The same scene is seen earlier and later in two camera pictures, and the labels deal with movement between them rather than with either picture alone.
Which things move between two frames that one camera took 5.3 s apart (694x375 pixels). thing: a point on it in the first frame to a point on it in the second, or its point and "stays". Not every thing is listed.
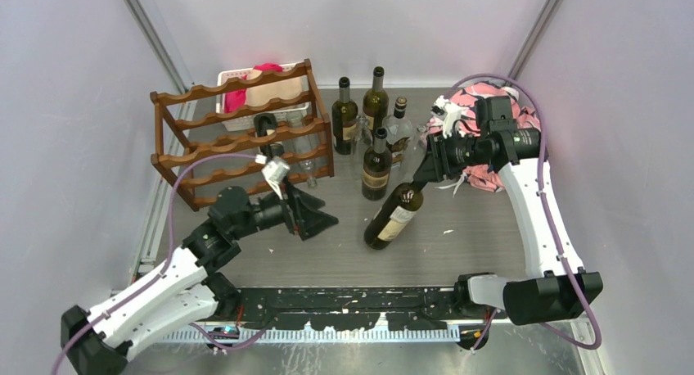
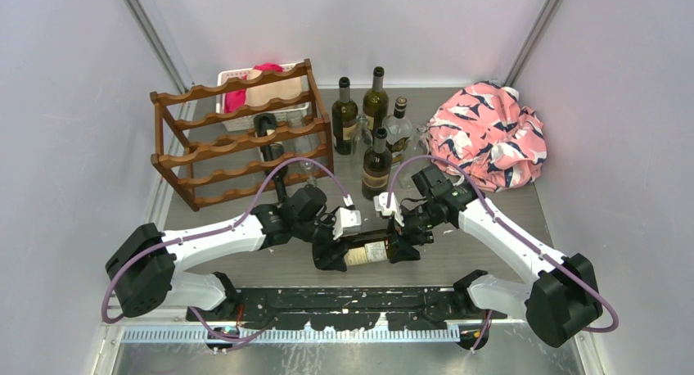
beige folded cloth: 282,90 stays
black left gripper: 303,213 to 325,257
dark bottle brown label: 376,169 stays
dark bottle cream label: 390,218 to 367,252
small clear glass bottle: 361,139 stays
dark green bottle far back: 376,102 stays
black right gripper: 437,165 to 403,249
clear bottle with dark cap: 399,133 stays
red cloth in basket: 236,100 stays
